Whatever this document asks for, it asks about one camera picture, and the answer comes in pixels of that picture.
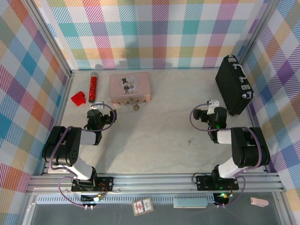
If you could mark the aluminium frame post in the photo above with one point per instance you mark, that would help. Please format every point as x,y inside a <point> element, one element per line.
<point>260,30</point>
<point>47,35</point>

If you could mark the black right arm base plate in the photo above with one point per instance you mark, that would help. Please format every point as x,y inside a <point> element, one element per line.
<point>204,182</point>

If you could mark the small brass padlock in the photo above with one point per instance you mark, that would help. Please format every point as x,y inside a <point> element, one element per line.
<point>136,107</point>

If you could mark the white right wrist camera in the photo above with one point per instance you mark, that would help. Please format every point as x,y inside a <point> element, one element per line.
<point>212,104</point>

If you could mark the pink eraser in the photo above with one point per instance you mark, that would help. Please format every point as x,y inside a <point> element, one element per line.
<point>259,202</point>

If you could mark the pink wedding couple tin box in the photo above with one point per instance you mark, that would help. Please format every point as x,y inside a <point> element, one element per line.
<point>138,84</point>

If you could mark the red plastic block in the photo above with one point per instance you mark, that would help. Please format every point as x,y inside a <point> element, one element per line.
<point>78,99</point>

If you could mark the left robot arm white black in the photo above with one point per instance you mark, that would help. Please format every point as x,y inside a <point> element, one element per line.
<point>61,145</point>

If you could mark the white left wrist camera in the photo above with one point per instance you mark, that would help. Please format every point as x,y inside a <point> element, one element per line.
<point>98,104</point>

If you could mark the black briefcase with metal latches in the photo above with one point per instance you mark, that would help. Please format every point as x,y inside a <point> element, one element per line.
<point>230,86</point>

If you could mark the playing card box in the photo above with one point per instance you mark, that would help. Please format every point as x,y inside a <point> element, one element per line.
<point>142,206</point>

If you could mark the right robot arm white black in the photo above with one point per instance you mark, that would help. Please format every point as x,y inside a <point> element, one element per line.
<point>248,145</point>

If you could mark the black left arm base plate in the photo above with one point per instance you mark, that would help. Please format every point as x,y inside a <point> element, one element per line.
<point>105,182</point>

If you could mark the aluminium mounting rail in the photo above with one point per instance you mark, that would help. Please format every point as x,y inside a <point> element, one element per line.
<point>152,185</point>

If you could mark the black controller board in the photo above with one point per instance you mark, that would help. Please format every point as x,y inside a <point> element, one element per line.
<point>221,198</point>
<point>90,198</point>

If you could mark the teal rectangular case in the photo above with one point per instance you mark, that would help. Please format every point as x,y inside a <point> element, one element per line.
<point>189,202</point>

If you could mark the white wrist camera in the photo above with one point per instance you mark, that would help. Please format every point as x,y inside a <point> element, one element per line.
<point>98,104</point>
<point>212,104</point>

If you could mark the small silver key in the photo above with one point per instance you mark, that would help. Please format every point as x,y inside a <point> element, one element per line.
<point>189,141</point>

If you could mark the red glitter tube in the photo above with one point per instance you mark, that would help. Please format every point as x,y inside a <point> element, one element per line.
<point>92,87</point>

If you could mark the grey metal shelf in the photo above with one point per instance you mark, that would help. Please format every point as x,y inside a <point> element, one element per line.
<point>93,215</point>

